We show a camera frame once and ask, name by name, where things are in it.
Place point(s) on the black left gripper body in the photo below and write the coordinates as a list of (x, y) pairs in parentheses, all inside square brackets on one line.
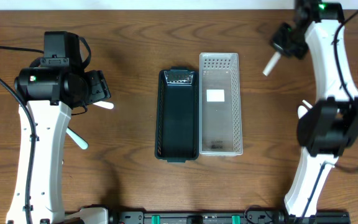
[(97, 88)]

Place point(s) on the white label sticker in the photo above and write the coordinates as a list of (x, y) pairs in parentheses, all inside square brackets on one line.
[(215, 96)]

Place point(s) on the white green-tinted plastic fork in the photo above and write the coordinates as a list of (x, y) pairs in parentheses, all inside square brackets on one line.
[(77, 139)]

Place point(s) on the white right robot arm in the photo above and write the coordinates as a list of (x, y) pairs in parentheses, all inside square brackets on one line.
[(328, 127)]

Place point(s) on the clear plastic basket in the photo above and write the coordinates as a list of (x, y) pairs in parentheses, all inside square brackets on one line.
[(220, 128)]

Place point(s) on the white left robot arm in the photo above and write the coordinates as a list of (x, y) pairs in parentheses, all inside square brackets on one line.
[(49, 90)]

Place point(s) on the thick white plastic spoon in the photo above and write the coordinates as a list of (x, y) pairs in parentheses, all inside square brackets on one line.
[(104, 104)]

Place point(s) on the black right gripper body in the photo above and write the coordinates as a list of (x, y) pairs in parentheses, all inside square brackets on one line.
[(291, 41)]

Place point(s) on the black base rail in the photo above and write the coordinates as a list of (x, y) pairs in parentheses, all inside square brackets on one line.
[(250, 216)]

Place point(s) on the dark green plastic basket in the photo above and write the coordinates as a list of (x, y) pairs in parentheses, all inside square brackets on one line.
[(177, 120)]

